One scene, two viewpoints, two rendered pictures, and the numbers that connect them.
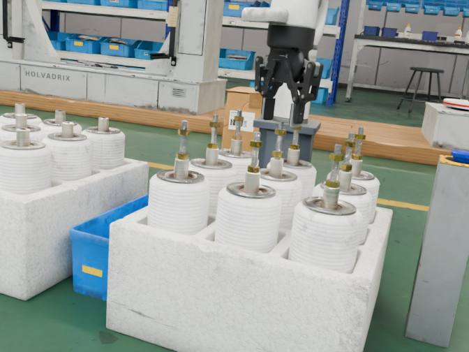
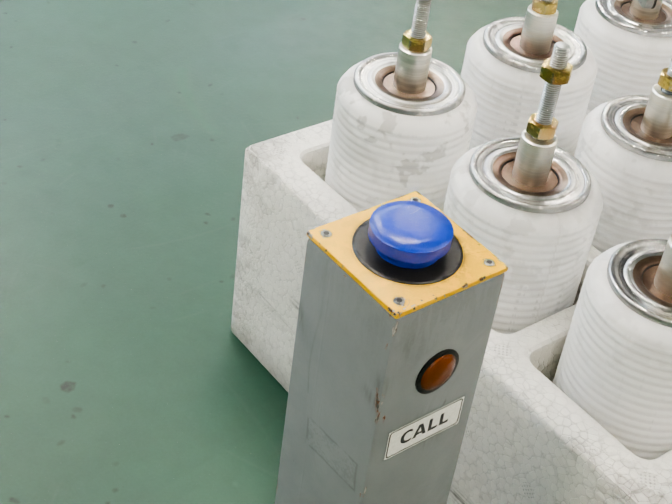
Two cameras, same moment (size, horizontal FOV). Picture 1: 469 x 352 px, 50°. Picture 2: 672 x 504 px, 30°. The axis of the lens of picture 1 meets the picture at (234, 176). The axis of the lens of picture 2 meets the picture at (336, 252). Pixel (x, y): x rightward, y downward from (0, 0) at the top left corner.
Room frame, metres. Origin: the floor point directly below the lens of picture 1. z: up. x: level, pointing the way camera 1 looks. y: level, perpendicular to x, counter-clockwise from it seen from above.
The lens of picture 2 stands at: (0.99, -0.80, 0.68)
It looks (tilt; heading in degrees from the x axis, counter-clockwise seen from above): 38 degrees down; 118
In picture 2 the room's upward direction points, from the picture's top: 8 degrees clockwise
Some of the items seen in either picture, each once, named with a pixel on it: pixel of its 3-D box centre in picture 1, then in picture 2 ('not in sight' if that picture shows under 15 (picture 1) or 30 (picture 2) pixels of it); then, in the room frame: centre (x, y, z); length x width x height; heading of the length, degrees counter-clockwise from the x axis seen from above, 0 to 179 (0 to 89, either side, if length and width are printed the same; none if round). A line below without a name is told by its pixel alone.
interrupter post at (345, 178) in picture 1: (344, 180); (534, 158); (0.79, -0.18, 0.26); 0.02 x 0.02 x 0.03
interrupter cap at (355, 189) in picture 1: (343, 188); (529, 175); (0.79, -0.18, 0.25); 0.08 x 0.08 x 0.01
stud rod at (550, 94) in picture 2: (348, 156); (548, 101); (0.79, -0.18, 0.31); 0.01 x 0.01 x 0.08
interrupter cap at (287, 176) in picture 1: (275, 175); (657, 128); (0.83, -0.07, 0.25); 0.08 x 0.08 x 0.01
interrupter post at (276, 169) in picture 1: (276, 167); (662, 112); (0.83, -0.07, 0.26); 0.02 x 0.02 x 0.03
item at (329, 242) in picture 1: (320, 265); (390, 193); (0.68, -0.14, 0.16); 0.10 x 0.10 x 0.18
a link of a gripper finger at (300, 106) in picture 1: (303, 108); not in sight; (0.79, -0.10, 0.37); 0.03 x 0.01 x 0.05; 38
